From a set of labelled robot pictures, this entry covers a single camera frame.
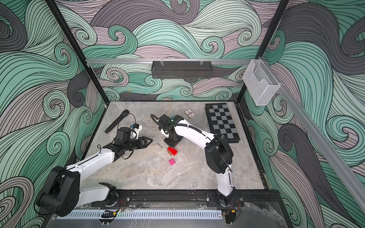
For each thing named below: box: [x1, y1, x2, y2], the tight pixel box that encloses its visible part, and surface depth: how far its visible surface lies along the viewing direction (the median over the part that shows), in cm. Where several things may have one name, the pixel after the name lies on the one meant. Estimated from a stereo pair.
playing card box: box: [183, 109, 197, 120], surface depth 113 cm
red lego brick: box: [167, 146, 178, 157], surface depth 88 cm
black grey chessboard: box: [204, 102, 241, 144], surface depth 106 cm
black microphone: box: [104, 109, 130, 134], surface depth 109 cm
